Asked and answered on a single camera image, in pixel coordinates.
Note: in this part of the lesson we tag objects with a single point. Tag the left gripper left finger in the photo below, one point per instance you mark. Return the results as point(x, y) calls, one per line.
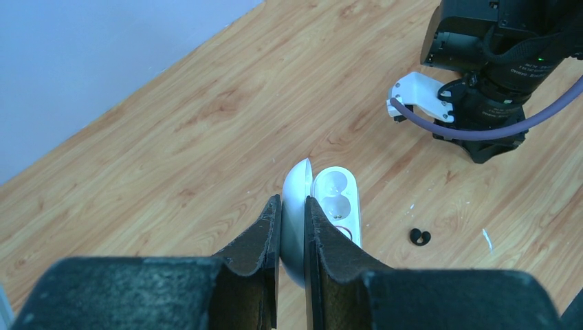
point(235, 288)

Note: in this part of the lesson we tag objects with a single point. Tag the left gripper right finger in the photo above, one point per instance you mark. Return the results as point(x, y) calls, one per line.
point(347, 288)

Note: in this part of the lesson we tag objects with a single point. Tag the white earbud charging case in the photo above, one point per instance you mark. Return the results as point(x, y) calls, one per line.
point(331, 193)

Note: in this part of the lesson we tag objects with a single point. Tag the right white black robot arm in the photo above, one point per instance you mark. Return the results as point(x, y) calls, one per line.
point(503, 51)

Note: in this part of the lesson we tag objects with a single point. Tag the black earbud right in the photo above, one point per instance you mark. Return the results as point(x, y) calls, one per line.
point(419, 238)

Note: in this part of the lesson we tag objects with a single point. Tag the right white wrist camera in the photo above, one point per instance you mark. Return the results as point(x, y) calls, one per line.
point(421, 91)

